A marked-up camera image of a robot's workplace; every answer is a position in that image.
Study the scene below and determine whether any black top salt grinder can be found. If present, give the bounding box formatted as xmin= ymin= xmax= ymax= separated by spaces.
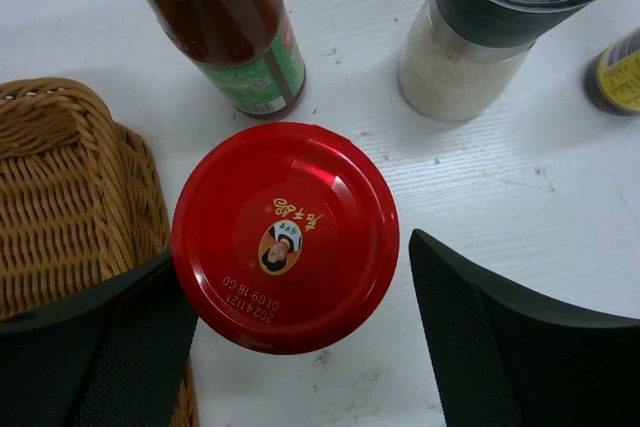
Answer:
xmin=398 ymin=0 xmax=595 ymax=122

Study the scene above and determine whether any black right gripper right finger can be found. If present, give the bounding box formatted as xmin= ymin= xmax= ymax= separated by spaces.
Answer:
xmin=409 ymin=229 xmax=639 ymax=426

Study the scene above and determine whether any small yellow label dark bottle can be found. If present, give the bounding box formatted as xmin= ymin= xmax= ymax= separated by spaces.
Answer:
xmin=583 ymin=28 xmax=639 ymax=116

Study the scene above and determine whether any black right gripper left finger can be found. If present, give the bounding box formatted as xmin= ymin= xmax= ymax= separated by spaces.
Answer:
xmin=1 ymin=252 xmax=197 ymax=426

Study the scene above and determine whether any red lid chili sauce jar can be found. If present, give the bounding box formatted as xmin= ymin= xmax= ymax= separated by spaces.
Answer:
xmin=171 ymin=122 xmax=400 ymax=355

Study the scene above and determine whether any brown wicker divided basket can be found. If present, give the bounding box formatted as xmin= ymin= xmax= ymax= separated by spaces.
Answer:
xmin=1 ymin=78 xmax=199 ymax=426

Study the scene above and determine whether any yellow cap green label bottle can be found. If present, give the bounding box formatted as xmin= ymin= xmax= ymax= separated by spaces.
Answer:
xmin=146 ymin=0 xmax=306 ymax=118

